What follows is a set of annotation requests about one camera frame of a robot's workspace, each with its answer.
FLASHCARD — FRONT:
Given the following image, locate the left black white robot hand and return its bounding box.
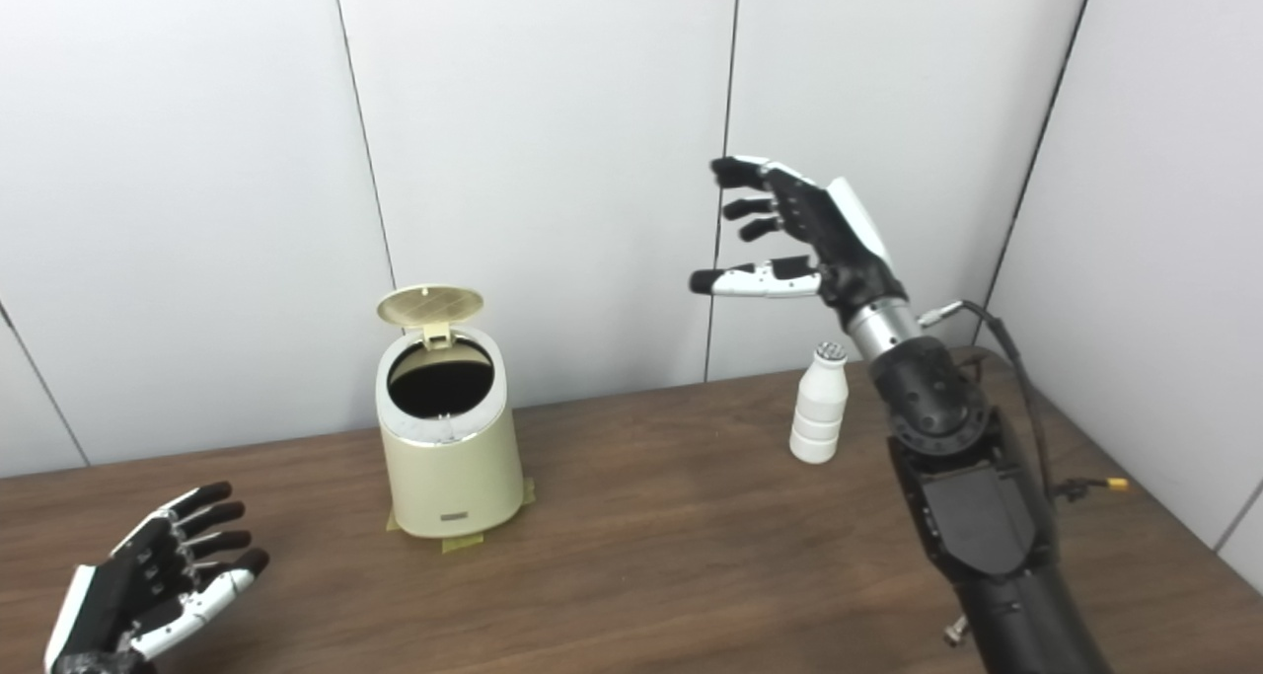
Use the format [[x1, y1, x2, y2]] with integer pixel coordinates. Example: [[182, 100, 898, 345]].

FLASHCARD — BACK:
[[44, 482, 270, 674]]

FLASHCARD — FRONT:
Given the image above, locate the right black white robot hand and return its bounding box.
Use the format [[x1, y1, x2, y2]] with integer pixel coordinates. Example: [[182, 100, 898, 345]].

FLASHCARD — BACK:
[[689, 155, 909, 332]]

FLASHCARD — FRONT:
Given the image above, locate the small white plastic bottle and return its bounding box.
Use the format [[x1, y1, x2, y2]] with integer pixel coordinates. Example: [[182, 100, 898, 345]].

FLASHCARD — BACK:
[[789, 341, 850, 465]]

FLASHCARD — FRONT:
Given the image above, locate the cream round bin lid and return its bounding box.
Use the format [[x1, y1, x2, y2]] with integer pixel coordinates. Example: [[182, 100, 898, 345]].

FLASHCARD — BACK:
[[376, 284, 484, 349]]

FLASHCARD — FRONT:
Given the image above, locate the cream-colored bin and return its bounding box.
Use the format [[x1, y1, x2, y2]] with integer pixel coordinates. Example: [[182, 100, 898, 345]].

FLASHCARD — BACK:
[[375, 325, 526, 540]]

